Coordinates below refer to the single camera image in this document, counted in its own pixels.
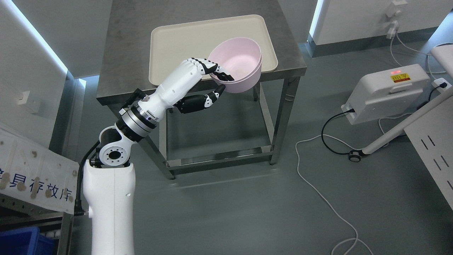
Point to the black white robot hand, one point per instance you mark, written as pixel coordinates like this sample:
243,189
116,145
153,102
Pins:
173,89

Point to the pink bowl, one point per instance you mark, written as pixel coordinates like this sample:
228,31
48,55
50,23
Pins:
234,47
244,70

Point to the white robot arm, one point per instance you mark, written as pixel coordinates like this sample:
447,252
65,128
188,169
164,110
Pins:
109,178

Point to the beige plastic tray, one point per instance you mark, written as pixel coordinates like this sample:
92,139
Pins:
171,44

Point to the stainless steel table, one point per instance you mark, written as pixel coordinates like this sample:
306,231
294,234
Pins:
125,67

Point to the white sign with blue text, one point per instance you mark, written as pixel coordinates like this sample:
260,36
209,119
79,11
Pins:
34,174

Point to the white stand leg with caster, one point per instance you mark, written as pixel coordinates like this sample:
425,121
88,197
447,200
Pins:
357,155

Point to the lower far left blue bin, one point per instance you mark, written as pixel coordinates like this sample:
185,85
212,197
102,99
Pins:
25,241

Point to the white device box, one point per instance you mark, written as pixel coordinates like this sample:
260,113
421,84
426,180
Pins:
385,93

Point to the white wall switch box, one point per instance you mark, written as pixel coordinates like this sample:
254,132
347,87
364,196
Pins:
30,102

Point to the white wall socket plug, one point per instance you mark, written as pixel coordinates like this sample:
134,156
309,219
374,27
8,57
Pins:
394,10

